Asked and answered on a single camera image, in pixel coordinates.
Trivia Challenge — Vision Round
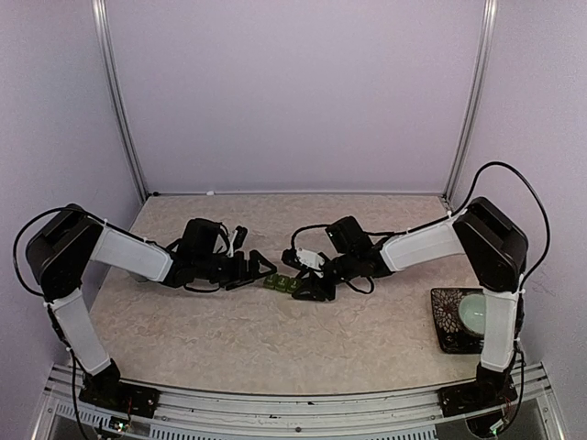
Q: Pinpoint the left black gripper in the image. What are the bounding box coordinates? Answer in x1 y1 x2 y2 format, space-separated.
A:
194 249 277 291

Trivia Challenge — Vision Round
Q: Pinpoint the green weekly pill organizer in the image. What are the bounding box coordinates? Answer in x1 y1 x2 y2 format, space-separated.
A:
262 274 302 294

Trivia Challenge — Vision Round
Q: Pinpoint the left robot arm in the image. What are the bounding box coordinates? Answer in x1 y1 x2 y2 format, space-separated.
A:
25 203 277 408

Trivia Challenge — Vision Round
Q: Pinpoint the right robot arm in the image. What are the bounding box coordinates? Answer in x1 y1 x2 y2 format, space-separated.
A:
282 197 528 407

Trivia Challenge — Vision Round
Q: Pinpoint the light blue mug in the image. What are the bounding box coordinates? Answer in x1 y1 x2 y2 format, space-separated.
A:
129 273 149 282

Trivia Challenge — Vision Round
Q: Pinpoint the black floral square plate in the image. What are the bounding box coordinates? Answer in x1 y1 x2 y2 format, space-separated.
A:
430 288 483 355

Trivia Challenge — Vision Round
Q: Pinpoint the pale green bowl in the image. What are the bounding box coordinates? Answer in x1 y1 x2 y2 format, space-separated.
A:
459 293 485 336

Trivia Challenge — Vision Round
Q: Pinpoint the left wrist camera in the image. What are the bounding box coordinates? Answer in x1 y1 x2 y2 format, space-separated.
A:
227 225 249 258

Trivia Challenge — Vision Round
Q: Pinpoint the front aluminium rail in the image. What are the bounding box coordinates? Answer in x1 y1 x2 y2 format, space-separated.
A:
32 368 564 439

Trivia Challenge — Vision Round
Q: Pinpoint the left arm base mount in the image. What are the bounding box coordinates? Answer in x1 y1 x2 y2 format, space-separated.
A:
79 381 160 419

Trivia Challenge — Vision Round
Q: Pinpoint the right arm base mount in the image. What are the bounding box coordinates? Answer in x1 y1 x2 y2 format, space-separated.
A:
437 378 518 417

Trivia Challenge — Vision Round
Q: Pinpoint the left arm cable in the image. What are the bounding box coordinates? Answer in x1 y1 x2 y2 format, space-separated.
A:
12 208 230 299

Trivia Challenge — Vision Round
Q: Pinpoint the right aluminium frame post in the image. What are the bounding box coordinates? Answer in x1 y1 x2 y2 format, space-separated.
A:
443 0 498 204

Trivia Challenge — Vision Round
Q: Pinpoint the aluminium frame post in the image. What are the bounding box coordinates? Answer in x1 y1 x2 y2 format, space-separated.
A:
443 0 498 204
92 0 149 204

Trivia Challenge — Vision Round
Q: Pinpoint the left aluminium frame post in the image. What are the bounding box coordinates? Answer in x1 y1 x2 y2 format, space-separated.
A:
92 0 149 204

